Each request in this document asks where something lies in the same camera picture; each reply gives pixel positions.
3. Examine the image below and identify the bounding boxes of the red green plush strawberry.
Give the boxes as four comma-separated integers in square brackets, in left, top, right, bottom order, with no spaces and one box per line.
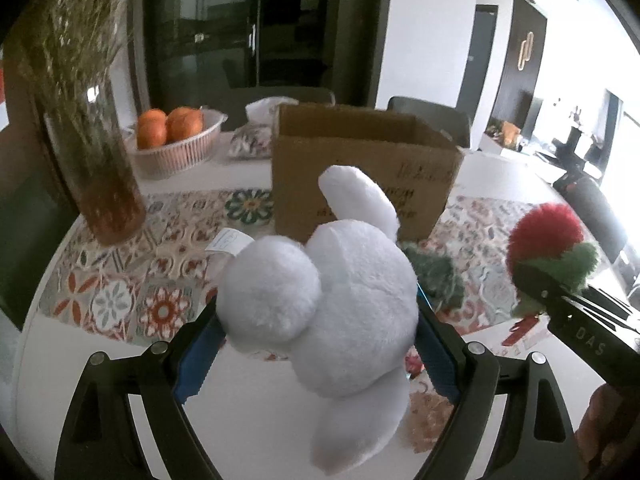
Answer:
[506,203,600,294]

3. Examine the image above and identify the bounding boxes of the dark green plush toy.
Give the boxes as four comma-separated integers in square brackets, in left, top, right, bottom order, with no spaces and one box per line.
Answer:
[400,243,465,312]

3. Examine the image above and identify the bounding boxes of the white plush bunny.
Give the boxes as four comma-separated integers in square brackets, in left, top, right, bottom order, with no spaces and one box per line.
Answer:
[217,165,419,476]

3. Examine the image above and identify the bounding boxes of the red snack packet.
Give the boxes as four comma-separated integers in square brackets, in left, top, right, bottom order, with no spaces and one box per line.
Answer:
[501,316,539,348]

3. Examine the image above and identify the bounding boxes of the person's right hand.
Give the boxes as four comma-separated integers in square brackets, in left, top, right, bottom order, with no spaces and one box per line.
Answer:
[575,384,638,479]

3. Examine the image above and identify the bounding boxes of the dark chair far right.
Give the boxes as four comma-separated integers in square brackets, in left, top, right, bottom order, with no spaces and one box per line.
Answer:
[552,172,627,263]

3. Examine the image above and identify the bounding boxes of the dark chair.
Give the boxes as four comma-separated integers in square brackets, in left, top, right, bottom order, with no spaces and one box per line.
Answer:
[210,87,335,131]
[552,172,627,263]
[387,96,472,148]

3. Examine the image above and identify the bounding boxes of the white tv console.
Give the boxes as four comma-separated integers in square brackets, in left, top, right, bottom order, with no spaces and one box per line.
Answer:
[478,122,565,184]

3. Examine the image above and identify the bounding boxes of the patterned tile table runner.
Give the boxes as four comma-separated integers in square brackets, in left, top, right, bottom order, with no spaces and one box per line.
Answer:
[38,188,550,356]

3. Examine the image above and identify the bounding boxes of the brown cardboard box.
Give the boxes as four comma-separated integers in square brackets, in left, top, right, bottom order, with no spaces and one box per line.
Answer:
[271,103,463,242]

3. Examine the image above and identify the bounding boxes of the white plastic fruit basket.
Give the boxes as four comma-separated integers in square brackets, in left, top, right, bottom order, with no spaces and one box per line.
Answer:
[125,108,228,180]

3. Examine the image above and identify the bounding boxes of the floral tissue pouch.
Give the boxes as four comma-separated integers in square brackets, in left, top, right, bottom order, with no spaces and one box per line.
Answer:
[228,96,299,159]

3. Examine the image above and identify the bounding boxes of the orange fruit front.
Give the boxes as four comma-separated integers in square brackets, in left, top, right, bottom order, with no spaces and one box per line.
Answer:
[137,108,167,150]

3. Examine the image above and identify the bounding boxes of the orange fruit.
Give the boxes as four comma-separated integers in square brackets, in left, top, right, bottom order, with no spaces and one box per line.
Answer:
[166,106,204,143]
[137,108,167,150]

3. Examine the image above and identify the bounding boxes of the orange fruit back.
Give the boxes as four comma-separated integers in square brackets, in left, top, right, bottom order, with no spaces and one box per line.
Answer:
[166,106,204,143]

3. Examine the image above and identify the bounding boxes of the dark chair left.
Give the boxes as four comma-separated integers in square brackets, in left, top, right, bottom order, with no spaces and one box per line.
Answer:
[210,87,335,131]

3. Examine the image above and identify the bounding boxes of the black glass cabinet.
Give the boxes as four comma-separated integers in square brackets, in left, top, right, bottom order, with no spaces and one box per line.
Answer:
[126,0,383,110]

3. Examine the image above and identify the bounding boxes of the glass vase with dried flowers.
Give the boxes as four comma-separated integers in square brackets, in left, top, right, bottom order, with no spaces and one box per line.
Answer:
[9,0,145,246]

